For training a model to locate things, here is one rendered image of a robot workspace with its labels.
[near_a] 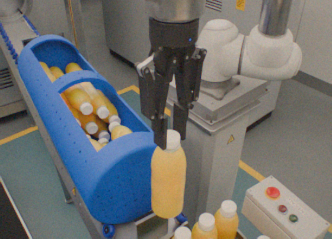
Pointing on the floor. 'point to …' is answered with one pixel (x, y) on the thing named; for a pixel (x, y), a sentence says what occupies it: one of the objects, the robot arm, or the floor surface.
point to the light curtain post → (77, 22)
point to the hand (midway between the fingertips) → (170, 126)
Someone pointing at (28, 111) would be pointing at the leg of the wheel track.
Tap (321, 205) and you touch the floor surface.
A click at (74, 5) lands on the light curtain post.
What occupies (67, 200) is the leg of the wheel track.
